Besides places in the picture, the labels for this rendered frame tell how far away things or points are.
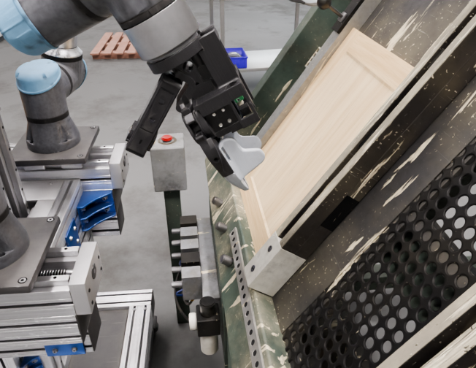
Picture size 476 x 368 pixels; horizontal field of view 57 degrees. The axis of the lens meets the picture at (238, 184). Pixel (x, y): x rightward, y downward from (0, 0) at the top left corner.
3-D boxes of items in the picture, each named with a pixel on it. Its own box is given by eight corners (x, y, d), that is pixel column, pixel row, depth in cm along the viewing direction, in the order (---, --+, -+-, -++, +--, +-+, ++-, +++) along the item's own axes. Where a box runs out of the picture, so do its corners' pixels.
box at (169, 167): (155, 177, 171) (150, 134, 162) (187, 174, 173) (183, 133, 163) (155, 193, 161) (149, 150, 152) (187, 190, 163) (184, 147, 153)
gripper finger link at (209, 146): (235, 178, 54) (199, 121, 50) (224, 184, 55) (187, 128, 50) (232, 160, 58) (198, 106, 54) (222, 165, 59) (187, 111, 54)
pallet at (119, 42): (147, 60, 554) (147, 52, 549) (87, 61, 552) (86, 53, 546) (158, 38, 649) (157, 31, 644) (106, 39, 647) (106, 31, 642)
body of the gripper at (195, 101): (263, 125, 52) (213, 33, 46) (199, 158, 53) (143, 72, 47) (255, 101, 58) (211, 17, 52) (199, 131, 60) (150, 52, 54)
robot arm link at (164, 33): (117, 36, 45) (128, 20, 52) (143, 75, 47) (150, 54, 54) (180, 0, 44) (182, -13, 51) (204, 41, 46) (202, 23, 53)
